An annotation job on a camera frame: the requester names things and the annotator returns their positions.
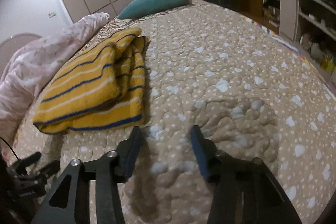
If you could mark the yellow striped sweater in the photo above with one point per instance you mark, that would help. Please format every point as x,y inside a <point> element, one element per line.
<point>94,87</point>

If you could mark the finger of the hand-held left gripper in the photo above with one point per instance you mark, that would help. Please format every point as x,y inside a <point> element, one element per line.
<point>48,167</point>
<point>29,159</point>

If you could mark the white shelf unit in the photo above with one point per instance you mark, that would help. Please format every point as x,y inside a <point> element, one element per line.
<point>309,24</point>

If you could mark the rounded pink chair back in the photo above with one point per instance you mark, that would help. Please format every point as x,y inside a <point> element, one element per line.
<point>15,43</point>

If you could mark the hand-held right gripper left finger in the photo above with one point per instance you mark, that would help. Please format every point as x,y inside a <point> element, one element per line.
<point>132,155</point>

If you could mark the pink floral duvet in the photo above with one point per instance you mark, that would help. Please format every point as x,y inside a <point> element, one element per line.
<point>39,56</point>

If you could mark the wall light switch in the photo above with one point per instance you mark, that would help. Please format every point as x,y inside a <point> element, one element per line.
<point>52,14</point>

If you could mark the beige quilted bedspread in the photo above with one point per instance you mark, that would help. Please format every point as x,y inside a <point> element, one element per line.
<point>223,82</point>

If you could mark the teal pillow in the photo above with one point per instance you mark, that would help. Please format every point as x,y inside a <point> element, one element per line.
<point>155,1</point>

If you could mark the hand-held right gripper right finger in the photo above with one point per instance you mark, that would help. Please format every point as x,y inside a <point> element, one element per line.
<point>200,158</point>

